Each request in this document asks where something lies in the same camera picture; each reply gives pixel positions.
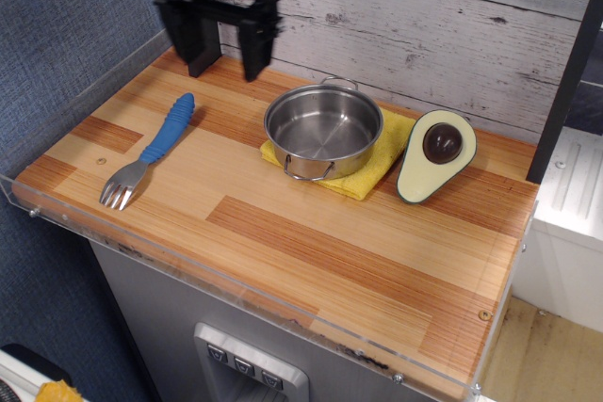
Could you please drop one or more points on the toy avocado half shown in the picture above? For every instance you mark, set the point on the toy avocado half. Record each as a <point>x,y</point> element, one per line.
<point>440,146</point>

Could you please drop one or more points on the yellow object at corner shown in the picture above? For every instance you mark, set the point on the yellow object at corner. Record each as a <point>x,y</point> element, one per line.
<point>58,391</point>

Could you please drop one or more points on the grey toy fridge cabinet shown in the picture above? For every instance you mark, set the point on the grey toy fridge cabinet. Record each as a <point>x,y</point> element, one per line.
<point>162,311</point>

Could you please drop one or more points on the small stainless steel pot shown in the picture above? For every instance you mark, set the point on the small stainless steel pot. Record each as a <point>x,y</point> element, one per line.
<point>323,131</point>

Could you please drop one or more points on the silver dispenser button panel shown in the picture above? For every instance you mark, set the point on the silver dispenser button panel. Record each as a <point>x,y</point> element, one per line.
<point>237,371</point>

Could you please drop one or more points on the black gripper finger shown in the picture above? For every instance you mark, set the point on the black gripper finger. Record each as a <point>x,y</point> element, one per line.
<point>256,42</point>
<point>184,30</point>

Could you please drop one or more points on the yellow folded cloth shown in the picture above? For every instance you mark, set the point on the yellow folded cloth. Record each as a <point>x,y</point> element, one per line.
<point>385,152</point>

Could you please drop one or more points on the blue handled metal fork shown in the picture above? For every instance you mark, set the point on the blue handled metal fork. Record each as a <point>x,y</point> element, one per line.
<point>120,187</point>

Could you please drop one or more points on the clear acrylic table guard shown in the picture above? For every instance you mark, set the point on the clear acrylic table guard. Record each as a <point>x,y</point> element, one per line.
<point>413,290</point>

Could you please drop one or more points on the black right vertical post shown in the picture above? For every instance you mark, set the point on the black right vertical post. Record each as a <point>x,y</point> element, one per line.
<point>576,64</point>

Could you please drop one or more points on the white side counter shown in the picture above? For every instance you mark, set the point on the white side counter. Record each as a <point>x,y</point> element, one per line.
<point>560,267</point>

